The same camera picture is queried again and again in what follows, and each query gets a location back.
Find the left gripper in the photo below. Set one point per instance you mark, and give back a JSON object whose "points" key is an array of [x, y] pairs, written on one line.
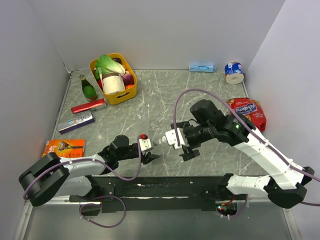
{"points": [[149, 157]]}

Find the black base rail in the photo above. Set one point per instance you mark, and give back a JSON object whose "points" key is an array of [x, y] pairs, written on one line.
{"points": [[158, 193]]}

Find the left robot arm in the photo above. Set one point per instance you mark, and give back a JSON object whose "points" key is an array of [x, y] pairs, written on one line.
{"points": [[54, 176]]}

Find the orange toy fruit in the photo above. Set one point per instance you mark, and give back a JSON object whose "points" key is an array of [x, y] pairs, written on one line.
{"points": [[129, 86]]}

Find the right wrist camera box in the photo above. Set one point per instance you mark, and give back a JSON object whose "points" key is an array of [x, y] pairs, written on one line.
{"points": [[177, 141]]}

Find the purple silver toothpaste box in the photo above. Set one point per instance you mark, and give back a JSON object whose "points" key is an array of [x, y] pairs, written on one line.
{"points": [[79, 121]]}

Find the clear plastic bottle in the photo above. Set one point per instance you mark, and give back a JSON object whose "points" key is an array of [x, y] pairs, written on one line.
{"points": [[158, 143], [140, 114]]}

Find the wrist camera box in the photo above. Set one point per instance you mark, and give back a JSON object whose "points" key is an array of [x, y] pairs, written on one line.
{"points": [[145, 143], [177, 141]]}

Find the blue wrapped toilet roll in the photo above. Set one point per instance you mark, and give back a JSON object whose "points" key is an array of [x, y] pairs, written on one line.
{"points": [[233, 73]]}

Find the orange razor box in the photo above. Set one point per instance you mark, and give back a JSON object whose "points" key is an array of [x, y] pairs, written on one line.
{"points": [[68, 148]]}

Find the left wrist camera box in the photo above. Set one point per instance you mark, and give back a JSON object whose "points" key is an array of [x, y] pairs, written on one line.
{"points": [[145, 143]]}

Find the white paper roll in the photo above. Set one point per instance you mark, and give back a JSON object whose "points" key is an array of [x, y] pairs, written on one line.
{"points": [[112, 83]]}

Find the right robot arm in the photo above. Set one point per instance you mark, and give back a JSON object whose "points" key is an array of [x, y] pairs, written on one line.
{"points": [[284, 184]]}

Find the purple toy onion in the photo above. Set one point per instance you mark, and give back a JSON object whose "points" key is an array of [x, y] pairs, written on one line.
{"points": [[128, 79]]}

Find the yellow plastic basket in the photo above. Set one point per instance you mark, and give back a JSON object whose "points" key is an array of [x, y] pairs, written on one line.
{"points": [[125, 95]]}

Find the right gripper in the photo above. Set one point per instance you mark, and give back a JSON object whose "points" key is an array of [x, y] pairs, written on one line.
{"points": [[188, 152]]}

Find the toy napa cabbage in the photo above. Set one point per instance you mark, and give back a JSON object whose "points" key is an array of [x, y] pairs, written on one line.
{"points": [[106, 65]]}

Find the green glass bottle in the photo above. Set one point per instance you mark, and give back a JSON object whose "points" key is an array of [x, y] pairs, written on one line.
{"points": [[88, 90]]}

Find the red foil box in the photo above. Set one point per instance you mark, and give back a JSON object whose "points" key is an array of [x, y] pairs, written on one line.
{"points": [[88, 106]]}

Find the red cookie bag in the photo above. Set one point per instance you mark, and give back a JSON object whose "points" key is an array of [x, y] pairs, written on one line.
{"points": [[251, 109]]}

